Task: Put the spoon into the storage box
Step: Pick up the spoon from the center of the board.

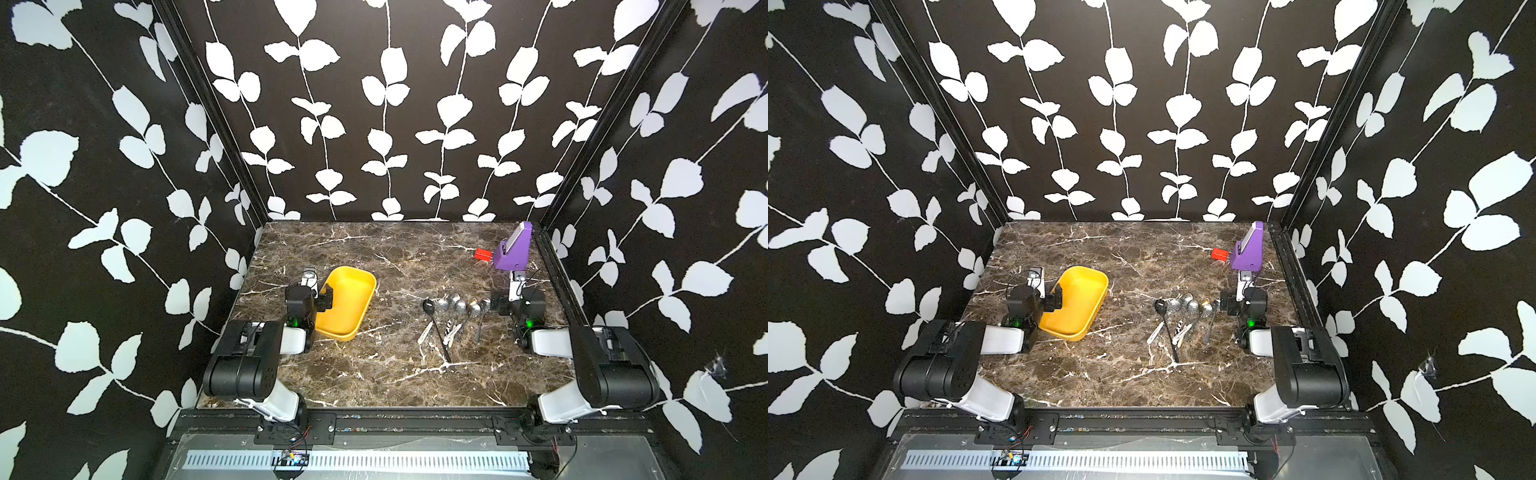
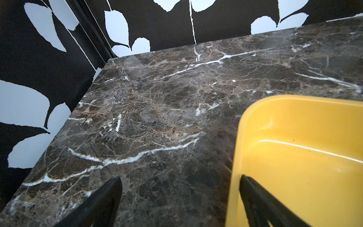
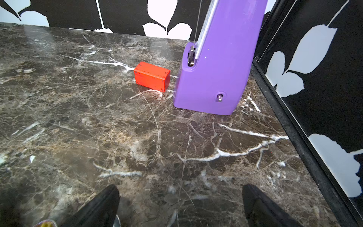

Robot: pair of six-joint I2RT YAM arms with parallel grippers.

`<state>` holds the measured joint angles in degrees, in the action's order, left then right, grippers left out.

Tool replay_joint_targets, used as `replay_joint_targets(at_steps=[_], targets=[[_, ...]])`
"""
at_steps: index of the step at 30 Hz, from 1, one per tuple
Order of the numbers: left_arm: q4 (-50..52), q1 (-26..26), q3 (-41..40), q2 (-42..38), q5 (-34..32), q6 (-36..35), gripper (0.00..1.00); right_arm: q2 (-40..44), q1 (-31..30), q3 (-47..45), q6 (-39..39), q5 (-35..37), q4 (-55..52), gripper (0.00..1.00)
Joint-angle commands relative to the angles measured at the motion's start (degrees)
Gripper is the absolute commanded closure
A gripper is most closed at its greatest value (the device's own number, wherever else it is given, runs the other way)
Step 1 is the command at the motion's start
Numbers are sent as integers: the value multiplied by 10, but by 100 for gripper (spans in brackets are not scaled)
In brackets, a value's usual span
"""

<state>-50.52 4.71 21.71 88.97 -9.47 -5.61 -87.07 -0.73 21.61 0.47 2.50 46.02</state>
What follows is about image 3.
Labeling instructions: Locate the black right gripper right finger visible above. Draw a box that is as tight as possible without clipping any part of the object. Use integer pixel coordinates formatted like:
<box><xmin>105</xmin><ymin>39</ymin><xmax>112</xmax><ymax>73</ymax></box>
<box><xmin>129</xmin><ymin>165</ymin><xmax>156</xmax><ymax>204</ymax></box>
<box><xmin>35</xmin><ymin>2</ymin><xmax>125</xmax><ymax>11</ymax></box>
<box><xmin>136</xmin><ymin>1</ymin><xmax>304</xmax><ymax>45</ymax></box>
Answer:
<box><xmin>243</xmin><ymin>184</ymin><xmax>302</xmax><ymax>227</ymax></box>

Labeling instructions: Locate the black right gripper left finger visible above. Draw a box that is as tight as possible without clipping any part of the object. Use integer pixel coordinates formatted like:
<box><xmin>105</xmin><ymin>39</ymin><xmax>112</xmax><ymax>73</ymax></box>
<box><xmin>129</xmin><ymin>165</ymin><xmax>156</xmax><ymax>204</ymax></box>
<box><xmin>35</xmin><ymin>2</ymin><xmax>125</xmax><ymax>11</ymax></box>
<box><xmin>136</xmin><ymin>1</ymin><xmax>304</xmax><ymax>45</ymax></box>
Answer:
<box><xmin>61</xmin><ymin>184</ymin><xmax>120</xmax><ymax>227</ymax></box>

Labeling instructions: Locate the small red box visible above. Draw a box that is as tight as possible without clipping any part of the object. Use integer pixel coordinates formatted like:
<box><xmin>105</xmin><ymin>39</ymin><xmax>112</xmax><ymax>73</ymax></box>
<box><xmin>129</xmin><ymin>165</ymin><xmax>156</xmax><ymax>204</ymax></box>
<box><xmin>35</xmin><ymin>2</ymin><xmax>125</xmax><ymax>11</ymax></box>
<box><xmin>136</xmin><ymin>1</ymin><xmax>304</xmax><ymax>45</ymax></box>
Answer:
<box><xmin>134</xmin><ymin>62</ymin><xmax>171</xmax><ymax>92</ymax></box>

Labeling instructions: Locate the purple plastic stand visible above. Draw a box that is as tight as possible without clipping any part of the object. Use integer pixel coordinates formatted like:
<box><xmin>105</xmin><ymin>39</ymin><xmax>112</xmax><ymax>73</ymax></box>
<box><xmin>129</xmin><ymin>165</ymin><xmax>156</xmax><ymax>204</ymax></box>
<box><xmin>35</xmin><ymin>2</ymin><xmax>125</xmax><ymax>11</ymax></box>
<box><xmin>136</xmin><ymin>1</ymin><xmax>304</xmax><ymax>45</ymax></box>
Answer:
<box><xmin>173</xmin><ymin>0</ymin><xmax>267</xmax><ymax>115</ymax></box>

